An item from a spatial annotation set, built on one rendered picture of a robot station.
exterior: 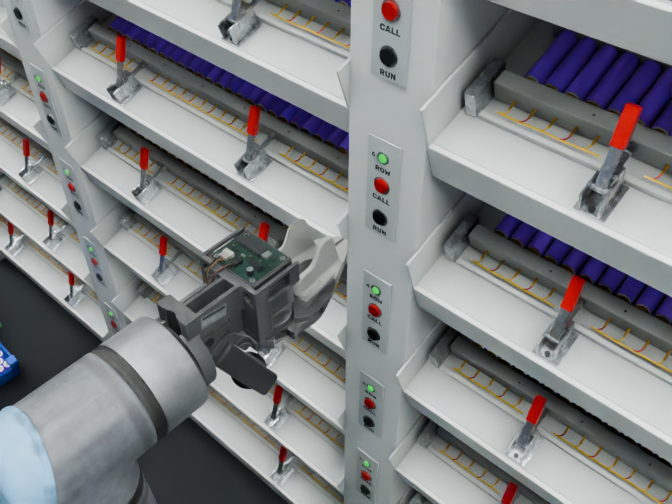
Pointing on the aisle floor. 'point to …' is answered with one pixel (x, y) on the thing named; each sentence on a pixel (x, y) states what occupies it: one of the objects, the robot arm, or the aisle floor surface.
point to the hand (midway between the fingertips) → (335, 252)
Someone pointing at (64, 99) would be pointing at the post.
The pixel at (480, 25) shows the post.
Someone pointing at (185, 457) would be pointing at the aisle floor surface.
